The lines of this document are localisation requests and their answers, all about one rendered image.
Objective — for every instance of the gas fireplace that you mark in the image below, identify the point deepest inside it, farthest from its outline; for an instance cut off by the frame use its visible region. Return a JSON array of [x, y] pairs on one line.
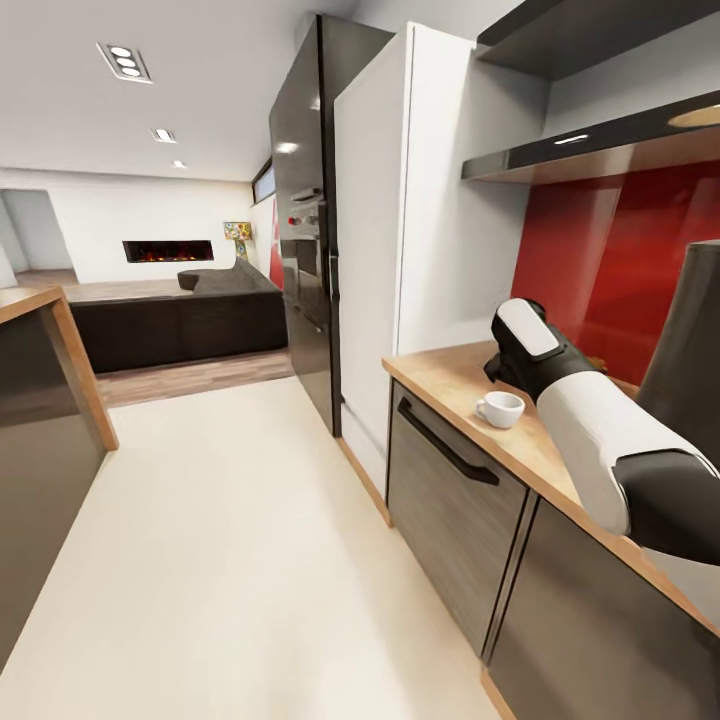
[[182, 250]]

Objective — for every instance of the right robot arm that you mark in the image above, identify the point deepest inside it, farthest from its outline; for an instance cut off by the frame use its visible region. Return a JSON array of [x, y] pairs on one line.
[[634, 476]]

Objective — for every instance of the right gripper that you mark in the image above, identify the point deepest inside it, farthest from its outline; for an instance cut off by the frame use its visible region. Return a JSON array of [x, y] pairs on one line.
[[497, 369]]

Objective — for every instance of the countertop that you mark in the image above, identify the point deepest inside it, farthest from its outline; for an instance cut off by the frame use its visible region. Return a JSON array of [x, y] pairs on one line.
[[452, 380]]

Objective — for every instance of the coffee maker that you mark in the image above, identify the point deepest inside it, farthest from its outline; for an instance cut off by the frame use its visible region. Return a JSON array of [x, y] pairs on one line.
[[681, 388]]

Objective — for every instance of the fixed window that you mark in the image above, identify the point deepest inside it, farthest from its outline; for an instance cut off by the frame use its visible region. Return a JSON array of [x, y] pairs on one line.
[[263, 184]]

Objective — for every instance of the coffee cup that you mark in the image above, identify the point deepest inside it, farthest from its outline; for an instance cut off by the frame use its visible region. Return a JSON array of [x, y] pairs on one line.
[[500, 409]]

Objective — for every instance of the bottle of coffee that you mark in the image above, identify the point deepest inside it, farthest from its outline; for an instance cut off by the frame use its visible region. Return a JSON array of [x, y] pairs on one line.
[[599, 364]]

